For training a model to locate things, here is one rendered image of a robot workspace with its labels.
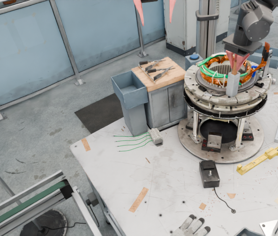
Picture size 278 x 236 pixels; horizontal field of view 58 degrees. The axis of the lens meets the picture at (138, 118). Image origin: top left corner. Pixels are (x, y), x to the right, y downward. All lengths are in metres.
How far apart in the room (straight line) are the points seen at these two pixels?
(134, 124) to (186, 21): 2.28
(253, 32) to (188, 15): 2.58
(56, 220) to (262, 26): 1.77
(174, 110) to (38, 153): 1.64
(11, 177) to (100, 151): 1.38
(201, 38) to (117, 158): 0.79
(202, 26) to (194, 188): 0.84
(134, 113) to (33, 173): 1.46
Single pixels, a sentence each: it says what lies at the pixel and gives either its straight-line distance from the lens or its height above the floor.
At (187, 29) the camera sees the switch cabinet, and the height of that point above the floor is 0.38.
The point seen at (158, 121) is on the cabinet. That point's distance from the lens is 1.22.
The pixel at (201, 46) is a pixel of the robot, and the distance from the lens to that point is 1.48.
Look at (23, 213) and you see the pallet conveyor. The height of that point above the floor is 0.74.
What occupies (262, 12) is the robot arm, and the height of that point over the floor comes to 1.42.
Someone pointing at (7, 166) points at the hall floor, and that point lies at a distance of 2.61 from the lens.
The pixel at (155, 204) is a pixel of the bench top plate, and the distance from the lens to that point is 1.01.
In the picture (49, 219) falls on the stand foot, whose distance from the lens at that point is 2.06.
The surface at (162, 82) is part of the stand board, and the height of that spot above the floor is 1.06.
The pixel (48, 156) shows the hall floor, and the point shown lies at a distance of 2.47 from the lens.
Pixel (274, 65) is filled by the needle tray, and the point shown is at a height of 1.04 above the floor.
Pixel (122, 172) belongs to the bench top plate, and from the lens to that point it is 1.12.
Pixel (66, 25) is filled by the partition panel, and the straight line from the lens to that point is 3.05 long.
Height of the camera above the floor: 1.66
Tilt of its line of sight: 41 degrees down
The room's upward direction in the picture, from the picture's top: 10 degrees counter-clockwise
